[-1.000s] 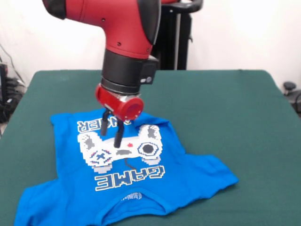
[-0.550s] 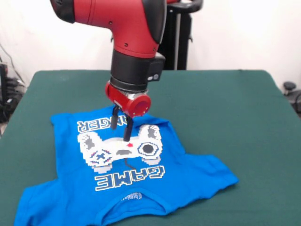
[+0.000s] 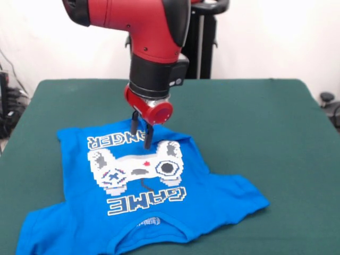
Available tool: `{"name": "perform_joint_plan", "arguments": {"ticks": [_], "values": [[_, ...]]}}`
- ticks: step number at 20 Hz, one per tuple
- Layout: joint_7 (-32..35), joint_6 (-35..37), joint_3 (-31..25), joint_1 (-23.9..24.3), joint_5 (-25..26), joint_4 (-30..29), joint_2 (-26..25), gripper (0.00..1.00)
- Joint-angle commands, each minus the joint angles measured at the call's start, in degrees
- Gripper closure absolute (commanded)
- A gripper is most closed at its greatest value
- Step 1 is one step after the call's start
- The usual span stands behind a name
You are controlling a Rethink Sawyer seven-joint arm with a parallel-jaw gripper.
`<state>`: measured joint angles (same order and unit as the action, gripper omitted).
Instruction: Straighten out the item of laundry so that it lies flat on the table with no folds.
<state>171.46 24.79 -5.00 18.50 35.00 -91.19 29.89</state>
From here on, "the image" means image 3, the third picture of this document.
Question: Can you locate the blue printed t-shirt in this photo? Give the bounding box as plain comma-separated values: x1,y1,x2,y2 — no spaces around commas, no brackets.
15,118,271,255

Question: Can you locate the black cable bundle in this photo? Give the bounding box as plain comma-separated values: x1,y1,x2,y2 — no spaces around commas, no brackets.
0,47,31,140

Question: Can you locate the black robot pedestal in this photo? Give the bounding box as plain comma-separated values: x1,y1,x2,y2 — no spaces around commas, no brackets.
124,0,230,80

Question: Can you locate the black chair part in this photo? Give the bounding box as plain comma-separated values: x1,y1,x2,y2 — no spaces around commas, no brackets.
319,91,340,133

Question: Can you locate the dark green table cloth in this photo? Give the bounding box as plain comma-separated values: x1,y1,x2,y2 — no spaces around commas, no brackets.
0,78,340,255

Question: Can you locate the black electronics box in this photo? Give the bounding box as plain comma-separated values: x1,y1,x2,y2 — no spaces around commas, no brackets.
0,71,11,117

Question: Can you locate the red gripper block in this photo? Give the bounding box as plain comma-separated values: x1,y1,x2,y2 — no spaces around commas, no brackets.
124,83,174,151

